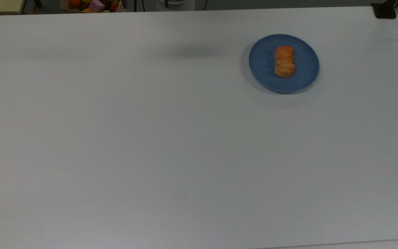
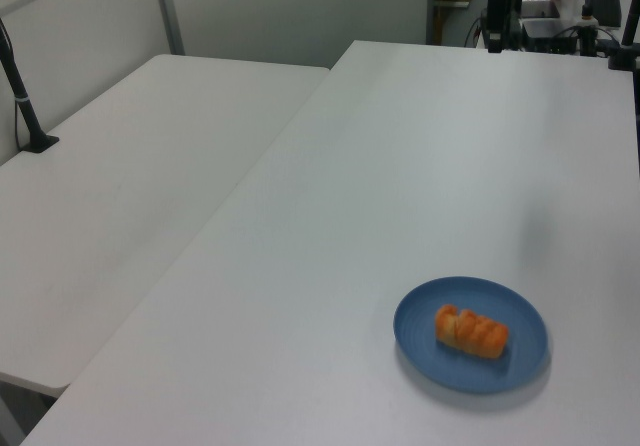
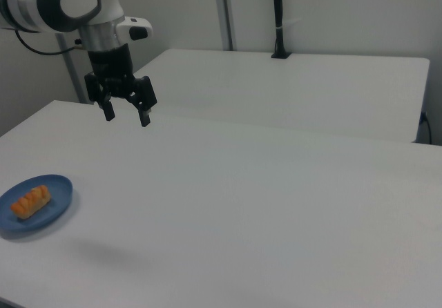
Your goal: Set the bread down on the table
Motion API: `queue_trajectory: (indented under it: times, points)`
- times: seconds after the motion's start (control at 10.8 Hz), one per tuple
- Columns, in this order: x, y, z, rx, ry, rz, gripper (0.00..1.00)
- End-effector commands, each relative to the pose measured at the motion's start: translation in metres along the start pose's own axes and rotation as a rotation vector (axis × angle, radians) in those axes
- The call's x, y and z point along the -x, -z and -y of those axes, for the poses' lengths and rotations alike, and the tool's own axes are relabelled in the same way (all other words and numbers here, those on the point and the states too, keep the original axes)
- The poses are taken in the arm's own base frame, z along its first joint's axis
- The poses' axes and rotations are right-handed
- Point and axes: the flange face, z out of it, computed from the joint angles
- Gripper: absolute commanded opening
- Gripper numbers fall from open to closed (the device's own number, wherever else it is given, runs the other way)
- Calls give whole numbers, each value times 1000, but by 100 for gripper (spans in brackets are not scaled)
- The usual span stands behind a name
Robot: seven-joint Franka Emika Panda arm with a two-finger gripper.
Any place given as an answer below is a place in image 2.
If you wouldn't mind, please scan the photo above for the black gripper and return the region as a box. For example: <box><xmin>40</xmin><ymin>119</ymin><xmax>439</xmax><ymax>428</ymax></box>
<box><xmin>486</xmin><ymin>0</ymin><xmax>505</xmax><ymax>55</ymax></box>

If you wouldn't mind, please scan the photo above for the orange glazed bread roll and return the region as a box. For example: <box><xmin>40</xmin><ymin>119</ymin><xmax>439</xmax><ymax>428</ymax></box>
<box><xmin>433</xmin><ymin>304</ymin><xmax>510</xmax><ymax>361</ymax></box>

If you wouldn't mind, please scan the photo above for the grey tray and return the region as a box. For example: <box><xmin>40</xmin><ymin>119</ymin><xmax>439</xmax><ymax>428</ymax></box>
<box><xmin>519</xmin><ymin>15</ymin><xmax>584</xmax><ymax>55</ymax></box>

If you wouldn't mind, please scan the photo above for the black box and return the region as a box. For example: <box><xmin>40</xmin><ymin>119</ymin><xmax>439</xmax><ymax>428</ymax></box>
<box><xmin>584</xmin><ymin>0</ymin><xmax>624</xmax><ymax>25</ymax></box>

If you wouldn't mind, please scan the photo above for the black pole with clamp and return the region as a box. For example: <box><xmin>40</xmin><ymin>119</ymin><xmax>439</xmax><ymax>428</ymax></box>
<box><xmin>607</xmin><ymin>0</ymin><xmax>640</xmax><ymax>72</ymax></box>

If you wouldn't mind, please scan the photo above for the blue round plate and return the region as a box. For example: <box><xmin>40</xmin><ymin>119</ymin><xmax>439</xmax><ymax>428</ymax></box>
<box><xmin>393</xmin><ymin>276</ymin><xmax>549</xmax><ymax>395</ymax></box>

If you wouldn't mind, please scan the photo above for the black stand pole with base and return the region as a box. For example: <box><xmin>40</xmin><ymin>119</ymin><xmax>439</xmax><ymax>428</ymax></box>
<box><xmin>0</xmin><ymin>18</ymin><xmax>60</xmax><ymax>155</ymax></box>

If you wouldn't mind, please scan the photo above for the grey metal partition post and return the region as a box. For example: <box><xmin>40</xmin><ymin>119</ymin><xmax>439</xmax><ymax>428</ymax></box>
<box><xmin>151</xmin><ymin>0</ymin><xmax>186</xmax><ymax>57</ymax></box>

